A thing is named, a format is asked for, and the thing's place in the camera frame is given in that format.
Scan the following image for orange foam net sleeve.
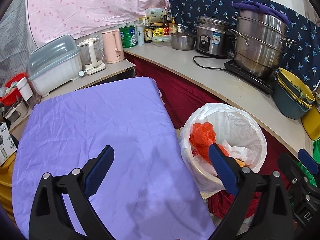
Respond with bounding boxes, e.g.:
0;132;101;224
235;159;247;167

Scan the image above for white plastic bag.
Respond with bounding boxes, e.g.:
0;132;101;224
194;139;258;178

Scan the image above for red plastic bag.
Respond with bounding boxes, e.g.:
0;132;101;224
189;122;216;164

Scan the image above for white trash bag bin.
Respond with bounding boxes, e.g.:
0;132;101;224
180;103;267;199

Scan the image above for yellow enamel pot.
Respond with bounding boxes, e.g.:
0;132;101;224
302;92;320;141

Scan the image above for teal yellow bowl stack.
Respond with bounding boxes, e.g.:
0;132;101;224
272;68;316;120

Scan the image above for cardboard box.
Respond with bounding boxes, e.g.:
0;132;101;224
0;122;17;165

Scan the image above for black induction cooker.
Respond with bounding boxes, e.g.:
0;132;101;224
224;60;276;95

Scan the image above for purple tablecloth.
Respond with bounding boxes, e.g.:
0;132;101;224
11;76;217;240

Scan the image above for navy patterned cloth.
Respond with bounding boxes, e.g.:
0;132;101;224
169;0;319;90

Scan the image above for red plastic basin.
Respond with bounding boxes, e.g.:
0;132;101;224
0;73;27;107

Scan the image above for white cup container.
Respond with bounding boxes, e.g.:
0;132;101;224
16;77;33;101

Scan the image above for large steel steamer pot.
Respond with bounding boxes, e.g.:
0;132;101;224
229;9;297;79

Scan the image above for dark red counter curtain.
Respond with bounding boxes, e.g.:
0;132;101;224
124;52;298;221

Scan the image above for white dish rack with lid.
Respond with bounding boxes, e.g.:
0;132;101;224
27;35;82;98

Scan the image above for steel rice cooker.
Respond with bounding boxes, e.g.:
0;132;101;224
195;16;234;58

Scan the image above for white electric glass kettle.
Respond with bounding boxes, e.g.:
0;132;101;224
78;38;105;77

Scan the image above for purple cloth on pot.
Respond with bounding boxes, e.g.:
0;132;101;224
231;1;290;25

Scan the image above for pink electric kettle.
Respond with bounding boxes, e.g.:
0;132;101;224
102;29;124;64

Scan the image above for small steel pot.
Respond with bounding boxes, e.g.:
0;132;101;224
170;31;196;51

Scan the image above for green tin can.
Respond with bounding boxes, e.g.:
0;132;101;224
119;25;137;48

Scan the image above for white thermos bottle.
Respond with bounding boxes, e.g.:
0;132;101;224
136;17;145;45

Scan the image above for pink floral curtain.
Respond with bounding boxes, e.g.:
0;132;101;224
27;0;169;47

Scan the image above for dark soy sauce bottle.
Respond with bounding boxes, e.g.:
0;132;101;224
144;16;152;43

